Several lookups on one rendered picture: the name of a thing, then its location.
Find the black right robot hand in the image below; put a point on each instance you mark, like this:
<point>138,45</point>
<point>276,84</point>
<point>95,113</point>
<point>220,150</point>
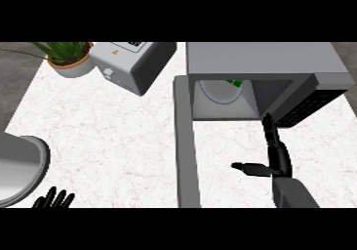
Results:
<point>278,156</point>

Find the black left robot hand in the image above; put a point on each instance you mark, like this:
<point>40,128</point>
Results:
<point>53,200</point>

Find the white microwave turntable plate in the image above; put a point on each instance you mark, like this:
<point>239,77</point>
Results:
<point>220,92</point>

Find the grey round pot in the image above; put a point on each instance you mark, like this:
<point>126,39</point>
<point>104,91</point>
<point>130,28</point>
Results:
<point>15,171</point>

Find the grey microwave door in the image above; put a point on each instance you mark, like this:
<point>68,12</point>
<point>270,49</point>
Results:
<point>185,143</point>

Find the green milk carton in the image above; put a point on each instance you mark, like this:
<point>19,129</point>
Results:
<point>235,82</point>

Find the grey microwave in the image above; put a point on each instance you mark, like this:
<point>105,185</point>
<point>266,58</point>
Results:
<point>267,70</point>

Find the grey toaster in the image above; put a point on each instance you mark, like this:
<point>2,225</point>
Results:
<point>133,65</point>

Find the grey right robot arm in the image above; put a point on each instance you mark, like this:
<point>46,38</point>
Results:
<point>293,193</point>

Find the green potted plant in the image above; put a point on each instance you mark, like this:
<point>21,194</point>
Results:
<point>68,57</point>

